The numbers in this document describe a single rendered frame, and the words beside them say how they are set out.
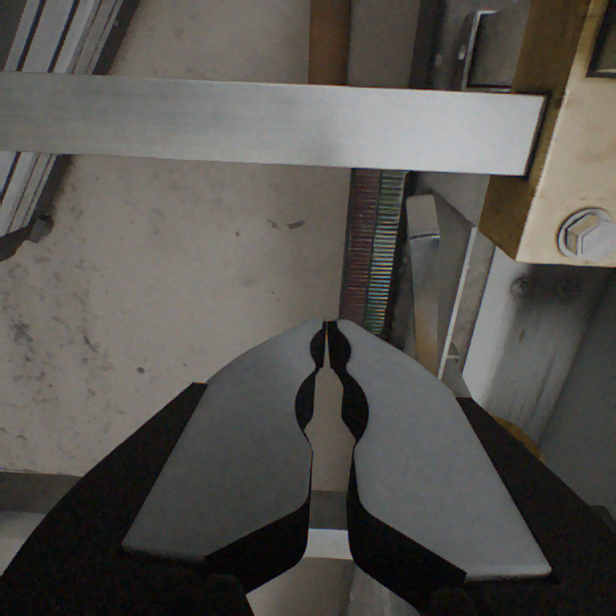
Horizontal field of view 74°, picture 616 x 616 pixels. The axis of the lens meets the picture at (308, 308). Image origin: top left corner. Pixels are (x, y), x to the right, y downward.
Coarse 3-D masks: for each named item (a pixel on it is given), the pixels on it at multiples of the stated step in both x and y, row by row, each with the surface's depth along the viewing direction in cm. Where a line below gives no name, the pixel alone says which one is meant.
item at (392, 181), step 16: (384, 176) 31; (400, 176) 31; (384, 192) 32; (400, 192) 32; (384, 208) 32; (400, 208) 32; (384, 224) 33; (384, 240) 33; (384, 256) 34; (384, 272) 35; (368, 288) 36; (384, 288) 35; (368, 304) 36; (384, 304) 36; (368, 320) 37
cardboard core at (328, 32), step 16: (320, 0) 77; (336, 0) 77; (320, 16) 78; (336, 16) 78; (320, 32) 79; (336, 32) 79; (320, 48) 80; (336, 48) 80; (320, 64) 82; (336, 64) 82; (320, 80) 83; (336, 80) 83
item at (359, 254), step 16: (368, 176) 31; (368, 192) 32; (368, 208) 32; (352, 224) 33; (368, 224) 33; (352, 240) 34; (368, 240) 34; (352, 256) 34; (368, 256) 34; (352, 272) 35; (352, 288) 36; (352, 304) 36; (352, 320) 37
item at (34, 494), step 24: (0, 480) 28; (24, 480) 28; (48, 480) 29; (72, 480) 29; (0, 504) 27; (24, 504) 27; (48, 504) 27; (312, 504) 28; (336, 504) 28; (0, 528) 27; (24, 528) 27; (312, 528) 26; (336, 528) 26; (312, 552) 27; (336, 552) 27
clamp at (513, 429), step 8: (496, 416) 26; (504, 424) 25; (512, 424) 25; (512, 432) 25; (520, 432) 25; (520, 440) 24; (528, 440) 24; (528, 448) 24; (536, 448) 24; (536, 456) 23
